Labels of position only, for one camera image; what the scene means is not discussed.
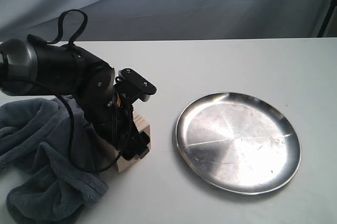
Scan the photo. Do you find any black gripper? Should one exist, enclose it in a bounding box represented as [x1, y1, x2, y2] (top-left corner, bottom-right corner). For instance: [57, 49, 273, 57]
[93, 105, 150, 159]

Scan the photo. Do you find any light wooden cube block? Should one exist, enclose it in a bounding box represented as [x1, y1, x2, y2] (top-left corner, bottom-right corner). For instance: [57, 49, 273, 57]
[100, 111, 151, 173]

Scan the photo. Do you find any grey-blue fleece towel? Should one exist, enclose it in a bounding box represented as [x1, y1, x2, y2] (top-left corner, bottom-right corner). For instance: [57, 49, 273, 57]
[1, 95, 108, 223]

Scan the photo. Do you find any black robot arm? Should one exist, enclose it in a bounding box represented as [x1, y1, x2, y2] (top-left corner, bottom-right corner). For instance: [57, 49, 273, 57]
[1, 36, 156, 160]

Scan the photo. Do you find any round stainless steel plate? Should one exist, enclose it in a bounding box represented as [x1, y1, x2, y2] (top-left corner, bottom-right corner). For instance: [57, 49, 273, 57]
[174, 92, 302, 195]

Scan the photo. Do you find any grey fabric backdrop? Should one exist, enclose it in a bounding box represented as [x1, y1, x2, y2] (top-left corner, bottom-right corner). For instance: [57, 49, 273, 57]
[1, 0, 329, 41]

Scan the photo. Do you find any black backdrop stand pole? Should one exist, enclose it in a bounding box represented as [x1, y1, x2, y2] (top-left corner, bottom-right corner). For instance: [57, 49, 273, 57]
[316, 0, 336, 38]

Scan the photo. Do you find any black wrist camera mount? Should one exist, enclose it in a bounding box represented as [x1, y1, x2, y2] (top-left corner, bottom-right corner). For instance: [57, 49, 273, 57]
[114, 68, 157, 105]

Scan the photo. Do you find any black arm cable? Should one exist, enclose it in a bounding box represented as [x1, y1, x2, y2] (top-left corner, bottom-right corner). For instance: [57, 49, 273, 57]
[0, 9, 132, 174]

